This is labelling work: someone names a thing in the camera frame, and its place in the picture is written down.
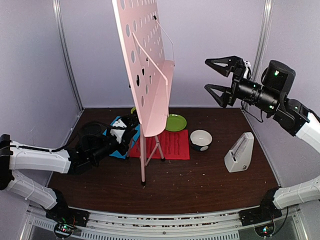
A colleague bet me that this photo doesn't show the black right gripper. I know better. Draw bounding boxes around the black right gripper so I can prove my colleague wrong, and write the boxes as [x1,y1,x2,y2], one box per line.
[204,55,279,114]

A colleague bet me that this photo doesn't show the pink music stand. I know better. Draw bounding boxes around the pink music stand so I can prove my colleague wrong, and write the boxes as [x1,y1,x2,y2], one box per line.
[112,0,175,185]

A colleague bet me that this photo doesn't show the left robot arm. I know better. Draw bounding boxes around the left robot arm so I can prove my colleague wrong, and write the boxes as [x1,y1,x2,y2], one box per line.
[0,113,139,222]

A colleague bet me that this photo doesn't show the blue cloth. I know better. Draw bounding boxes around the blue cloth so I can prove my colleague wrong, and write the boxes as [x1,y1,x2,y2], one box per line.
[110,116,140,159]

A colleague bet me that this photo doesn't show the green plate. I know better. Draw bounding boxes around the green plate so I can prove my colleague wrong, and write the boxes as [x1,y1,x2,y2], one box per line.
[165,114,187,132]

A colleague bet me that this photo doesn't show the red sheet music mat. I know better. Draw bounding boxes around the red sheet music mat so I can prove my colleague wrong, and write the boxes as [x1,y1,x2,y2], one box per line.
[129,129,190,160]

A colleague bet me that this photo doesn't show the white bowl dark outside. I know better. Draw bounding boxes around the white bowl dark outside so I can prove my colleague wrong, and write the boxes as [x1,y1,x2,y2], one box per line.
[189,129,213,152]

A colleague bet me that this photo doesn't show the grey metronome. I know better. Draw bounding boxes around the grey metronome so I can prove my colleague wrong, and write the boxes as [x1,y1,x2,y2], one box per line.
[224,132,255,173]

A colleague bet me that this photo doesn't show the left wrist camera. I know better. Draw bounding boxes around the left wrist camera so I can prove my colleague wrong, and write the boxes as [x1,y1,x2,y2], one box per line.
[109,118,127,144]

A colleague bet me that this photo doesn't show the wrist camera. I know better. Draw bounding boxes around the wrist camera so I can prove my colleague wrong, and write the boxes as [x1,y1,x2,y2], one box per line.
[243,61,252,80]
[109,118,127,144]

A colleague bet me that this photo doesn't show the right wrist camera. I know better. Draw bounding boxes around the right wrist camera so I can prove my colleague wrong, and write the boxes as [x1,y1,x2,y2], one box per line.
[243,61,252,80]

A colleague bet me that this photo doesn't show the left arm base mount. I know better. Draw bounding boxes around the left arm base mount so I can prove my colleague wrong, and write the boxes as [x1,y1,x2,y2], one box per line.
[45,208,90,239]

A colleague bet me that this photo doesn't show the aluminium front rail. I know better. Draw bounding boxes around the aluminium front rail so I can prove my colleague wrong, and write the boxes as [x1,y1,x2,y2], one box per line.
[24,197,303,240]

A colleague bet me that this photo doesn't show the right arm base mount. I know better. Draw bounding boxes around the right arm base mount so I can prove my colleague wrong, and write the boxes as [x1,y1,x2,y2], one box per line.
[238,206,282,238]

